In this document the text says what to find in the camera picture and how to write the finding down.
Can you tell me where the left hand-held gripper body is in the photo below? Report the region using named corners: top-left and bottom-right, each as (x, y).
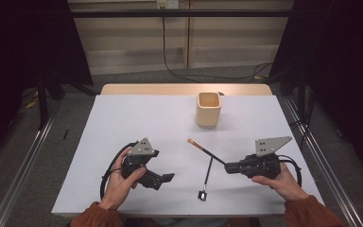
top-left (121, 137), bottom-right (165, 191)

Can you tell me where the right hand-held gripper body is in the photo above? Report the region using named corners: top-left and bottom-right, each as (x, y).
top-left (237, 135), bottom-right (293, 180)

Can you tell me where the black brush with flat head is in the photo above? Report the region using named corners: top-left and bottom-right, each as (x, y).
top-left (198, 156), bottom-right (215, 201)

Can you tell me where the beige square cup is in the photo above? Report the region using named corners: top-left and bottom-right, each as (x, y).
top-left (196, 92), bottom-right (222, 128)

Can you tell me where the person's right hand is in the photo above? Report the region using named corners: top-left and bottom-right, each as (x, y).
top-left (251, 162), bottom-right (310, 202)

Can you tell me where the person's left hand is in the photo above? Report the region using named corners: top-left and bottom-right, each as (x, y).
top-left (98, 147), bottom-right (147, 211)

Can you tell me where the white table cover sheet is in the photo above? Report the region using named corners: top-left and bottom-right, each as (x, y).
top-left (50, 94), bottom-right (325, 218)

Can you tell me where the black metal stand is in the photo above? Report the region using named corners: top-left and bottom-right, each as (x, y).
top-left (36, 70), bottom-right (50, 131)
top-left (296, 15), bottom-right (307, 123)

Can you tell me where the black curtain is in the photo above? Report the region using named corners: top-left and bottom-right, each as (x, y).
top-left (0, 0), bottom-right (95, 173)
top-left (268, 0), bottom-right (363, 181)

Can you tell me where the small yellow object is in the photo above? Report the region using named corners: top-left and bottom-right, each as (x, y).
top-left (25, 97), bottom-right (41, 110)

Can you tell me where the right hand-held gripper cable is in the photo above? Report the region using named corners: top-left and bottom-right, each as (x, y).
top-left (277, 154), bottom-right (303, 188)

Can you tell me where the hand-held gripper cable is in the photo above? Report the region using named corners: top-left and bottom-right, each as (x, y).
top-left (277, 154), bottom-right (303, 188)
top-left (99, 142), bottom-right (138, 201)

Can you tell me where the thin black floor cable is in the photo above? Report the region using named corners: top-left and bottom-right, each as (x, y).
top-left (289, 91), bottom-right (315, 149)

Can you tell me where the left hand-held gripper cable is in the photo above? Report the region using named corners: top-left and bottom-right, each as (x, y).
top-left (99, 142), bottom-right (138, 201)

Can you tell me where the aluminium floor rail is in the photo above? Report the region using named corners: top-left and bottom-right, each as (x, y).
top-left (283, 96), bottom-right (363, 227)
top-left (0, 102), bottom-right (61, 227)

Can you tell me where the black wall cable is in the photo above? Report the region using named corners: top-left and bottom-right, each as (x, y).
top-left (162, 15), bottom-right (273, 84)

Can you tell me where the white wall socket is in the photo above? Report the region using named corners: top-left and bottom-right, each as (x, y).
top-left (156, 0), bottom-right (180, 9)

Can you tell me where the black horizontal frame bar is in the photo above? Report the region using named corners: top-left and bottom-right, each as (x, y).
top-left (70, 9), bottom-right (292, 18)

